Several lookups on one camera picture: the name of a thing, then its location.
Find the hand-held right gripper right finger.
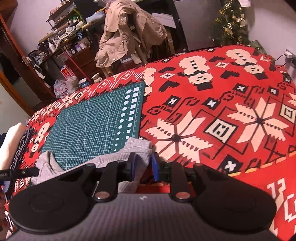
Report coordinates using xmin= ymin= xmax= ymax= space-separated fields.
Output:
xmin=150 ymin=153 xmax=222 ymax=202

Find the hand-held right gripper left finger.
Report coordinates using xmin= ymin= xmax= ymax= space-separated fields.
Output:
xmin=59 ymin=152 xmax=137 ymax=202

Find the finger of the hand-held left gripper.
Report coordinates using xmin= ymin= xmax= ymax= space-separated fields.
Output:
xmin=0 ymin=167 xmax=40 ymax=182

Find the grey polo shirt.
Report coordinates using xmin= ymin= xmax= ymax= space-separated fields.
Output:
xmin=31 ymin=137 xmax=153 ymax=194

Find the dark grey folded knit garment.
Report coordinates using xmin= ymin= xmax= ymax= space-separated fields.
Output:
xmin=10 ymin=128 xmax=35 ymax=171

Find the green cutting mat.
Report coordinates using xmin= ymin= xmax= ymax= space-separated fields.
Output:
xmin=42 ymin=81 xmax=146 ymax=171

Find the red patterned blanket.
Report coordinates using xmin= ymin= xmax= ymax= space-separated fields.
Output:
xmin=5 ymin=45 xmax=296 ymax=241

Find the white plastic bag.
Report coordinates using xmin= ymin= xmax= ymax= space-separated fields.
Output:
xmin=54 ymin=77 xmax=79 ymax=98

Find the white chair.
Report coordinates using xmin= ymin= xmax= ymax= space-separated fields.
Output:
xmin=102 ymin=23 xmax=176 ymax=77

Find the wooden drawer cabinet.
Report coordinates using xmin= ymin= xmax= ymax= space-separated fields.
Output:
xmin=63 ymin=46 xmax=104 ymax=77

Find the beige jacket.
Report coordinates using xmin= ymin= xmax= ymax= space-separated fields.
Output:
xmin=95 ymin=0 xmax=167 ymax=68

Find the grey refrigerator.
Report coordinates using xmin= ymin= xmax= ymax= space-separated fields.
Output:
xmin=176 ymin=0 xmax=222 ymax=51

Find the open cardboard box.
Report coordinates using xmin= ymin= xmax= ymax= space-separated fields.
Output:
xmin=153 ymin=13 xmax=176 ymax=55

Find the cluttered dark desk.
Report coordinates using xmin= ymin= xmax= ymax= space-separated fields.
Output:
xmin=28 ymin=0 xmax=183 ymax=77

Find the green gift box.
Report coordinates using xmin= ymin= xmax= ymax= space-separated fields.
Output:
xmin=248 ymin=40 xmax=264 ymax=50

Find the decorated Christmas tree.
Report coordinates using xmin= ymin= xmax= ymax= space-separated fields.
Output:
xmin=213 ymin=0 xmax=251 ymax=45

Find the red-handled broom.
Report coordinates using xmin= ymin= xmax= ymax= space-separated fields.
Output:
xmin=58 ymin=44 xmax=92 ymax=81

